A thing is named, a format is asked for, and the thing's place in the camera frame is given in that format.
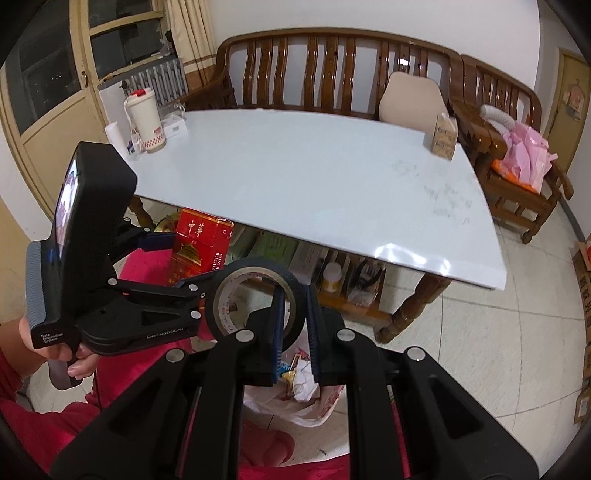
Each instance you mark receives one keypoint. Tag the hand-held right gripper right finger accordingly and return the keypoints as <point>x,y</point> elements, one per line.
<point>315,341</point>

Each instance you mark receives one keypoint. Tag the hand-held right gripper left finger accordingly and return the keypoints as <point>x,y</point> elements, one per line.
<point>277,341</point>

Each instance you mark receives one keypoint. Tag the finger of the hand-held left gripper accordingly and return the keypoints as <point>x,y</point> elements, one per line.
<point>184,291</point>
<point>159,241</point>

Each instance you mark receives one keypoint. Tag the red cigarette carton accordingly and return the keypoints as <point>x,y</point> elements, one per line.
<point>198,244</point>

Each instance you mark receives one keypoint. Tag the white red-printed plastic bag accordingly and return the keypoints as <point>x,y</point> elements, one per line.
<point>295,415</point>

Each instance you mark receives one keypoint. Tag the black tape roll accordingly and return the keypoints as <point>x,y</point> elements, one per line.
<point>258,267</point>

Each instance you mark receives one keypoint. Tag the person's left forearm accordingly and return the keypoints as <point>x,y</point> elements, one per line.
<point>9,374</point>

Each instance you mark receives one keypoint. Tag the person's left hand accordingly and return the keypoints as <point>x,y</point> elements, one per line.
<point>83,367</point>

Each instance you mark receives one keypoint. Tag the colourful snack wrapper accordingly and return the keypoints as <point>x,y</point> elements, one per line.
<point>286,371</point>

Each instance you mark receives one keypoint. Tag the crumpled white paper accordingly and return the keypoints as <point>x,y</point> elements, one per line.
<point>304,376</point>

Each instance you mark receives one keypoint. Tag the white jar yellow label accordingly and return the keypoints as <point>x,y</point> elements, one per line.
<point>332,277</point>

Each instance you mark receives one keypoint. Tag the white paper stack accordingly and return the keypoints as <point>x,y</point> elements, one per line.
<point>307,258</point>

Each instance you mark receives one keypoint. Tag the white paper roll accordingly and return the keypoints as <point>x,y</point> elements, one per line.
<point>115,138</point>

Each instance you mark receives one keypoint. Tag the green paper stack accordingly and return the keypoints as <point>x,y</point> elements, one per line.
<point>263,249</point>

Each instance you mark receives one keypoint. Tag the cream framed glass door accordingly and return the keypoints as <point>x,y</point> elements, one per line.
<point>51,124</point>

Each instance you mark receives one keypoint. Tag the white tumbler red lid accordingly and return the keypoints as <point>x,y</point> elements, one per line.
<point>147,124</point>

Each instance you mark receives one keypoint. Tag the small white box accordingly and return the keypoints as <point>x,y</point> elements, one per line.
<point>173,127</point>

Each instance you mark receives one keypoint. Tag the grey radiator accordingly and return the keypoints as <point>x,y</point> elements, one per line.
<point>159,76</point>

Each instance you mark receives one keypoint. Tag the beige curtain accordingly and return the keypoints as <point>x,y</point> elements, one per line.
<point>198,37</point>

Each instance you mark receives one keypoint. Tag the wooden bench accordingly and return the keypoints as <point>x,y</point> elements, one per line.
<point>323,64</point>

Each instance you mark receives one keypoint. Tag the beige tissue box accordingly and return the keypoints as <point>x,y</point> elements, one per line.
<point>444,136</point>

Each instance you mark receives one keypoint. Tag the wooden armchair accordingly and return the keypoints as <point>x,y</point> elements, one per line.
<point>517,194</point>

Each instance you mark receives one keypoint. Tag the orange packet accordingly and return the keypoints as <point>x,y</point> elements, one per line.
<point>503,168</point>

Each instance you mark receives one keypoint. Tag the beige cushion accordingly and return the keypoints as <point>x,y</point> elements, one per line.
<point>413,99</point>

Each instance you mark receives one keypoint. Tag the pink plastic bag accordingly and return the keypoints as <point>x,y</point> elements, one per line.
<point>526,152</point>

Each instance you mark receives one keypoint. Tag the rolled white towel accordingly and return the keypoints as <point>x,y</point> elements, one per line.
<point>496,117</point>

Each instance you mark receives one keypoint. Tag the yellow wooden door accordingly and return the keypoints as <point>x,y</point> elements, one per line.
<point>554,138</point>

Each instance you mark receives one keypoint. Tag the paper door decoration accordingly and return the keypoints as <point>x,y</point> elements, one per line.
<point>575,99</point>

